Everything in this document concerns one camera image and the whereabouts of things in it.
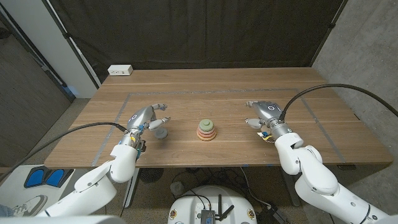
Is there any white round floor object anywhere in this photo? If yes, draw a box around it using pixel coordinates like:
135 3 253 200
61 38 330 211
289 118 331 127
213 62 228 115
170 181 185 197

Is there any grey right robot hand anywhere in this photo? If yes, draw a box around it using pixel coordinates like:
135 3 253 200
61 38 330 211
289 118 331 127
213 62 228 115
244 100 293 141

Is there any white power strip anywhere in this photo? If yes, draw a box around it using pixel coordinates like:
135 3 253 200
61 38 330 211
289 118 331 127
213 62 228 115
107 64 134 77

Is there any green toy disk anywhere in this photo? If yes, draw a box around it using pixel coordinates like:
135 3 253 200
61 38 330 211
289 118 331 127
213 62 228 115
199 119 215 132

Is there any person leg in jeans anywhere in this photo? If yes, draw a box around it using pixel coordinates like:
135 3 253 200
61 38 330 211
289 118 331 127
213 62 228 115
0 203 15 218

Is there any black round floor fan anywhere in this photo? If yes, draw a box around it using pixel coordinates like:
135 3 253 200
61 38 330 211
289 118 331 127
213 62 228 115
139 167 165 184

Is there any black radio module with antennas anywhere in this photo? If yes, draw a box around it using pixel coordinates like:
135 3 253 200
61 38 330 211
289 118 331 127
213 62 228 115
200 194 236 224

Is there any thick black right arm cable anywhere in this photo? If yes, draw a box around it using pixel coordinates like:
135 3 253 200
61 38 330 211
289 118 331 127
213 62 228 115
279 83 398 122

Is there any dark table leg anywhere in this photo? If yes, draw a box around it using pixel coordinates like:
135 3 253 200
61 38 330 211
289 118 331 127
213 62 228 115
280 169 300 208

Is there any blue foot pedal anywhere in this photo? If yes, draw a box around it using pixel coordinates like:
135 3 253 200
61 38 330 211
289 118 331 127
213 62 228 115
45 169 74 187
24 167 47 189

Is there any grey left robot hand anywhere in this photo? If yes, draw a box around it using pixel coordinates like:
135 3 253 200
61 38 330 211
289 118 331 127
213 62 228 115
126 103 172 139

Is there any white table leg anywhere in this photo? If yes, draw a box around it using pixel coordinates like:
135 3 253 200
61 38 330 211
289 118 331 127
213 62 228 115
123 167 141 208

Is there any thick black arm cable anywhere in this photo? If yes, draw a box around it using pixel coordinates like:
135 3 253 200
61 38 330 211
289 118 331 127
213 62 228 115
279 83 398 122
0 122 127 183

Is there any thin black left cable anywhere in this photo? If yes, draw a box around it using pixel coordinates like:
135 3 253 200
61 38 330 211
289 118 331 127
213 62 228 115
119 169 135 218

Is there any white sneaker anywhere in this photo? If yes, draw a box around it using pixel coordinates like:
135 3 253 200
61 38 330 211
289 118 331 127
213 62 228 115
11 194 49 217

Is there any black backdrop stand pole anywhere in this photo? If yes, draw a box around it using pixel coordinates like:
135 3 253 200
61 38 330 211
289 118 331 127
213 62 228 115
308 0 349 68
41 0 103 88

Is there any black backdrop cloth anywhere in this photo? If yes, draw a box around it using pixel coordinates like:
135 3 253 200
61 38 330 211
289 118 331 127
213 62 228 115
48 0 346 83

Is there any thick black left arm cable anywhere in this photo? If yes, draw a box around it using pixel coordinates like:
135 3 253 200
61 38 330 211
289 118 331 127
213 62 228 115
0 122 127 183

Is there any white pedal platform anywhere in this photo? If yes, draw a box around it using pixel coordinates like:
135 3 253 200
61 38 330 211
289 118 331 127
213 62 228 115
0 164 81 217

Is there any grey toy disk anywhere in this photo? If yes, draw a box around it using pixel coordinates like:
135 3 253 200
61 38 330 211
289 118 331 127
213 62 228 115
154 128 169 140

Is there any black power adapter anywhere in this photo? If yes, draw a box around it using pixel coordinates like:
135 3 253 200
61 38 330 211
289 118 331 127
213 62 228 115
257 203 289 224

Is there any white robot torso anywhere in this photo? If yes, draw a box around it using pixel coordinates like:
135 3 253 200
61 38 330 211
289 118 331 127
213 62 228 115
167 185 258 224

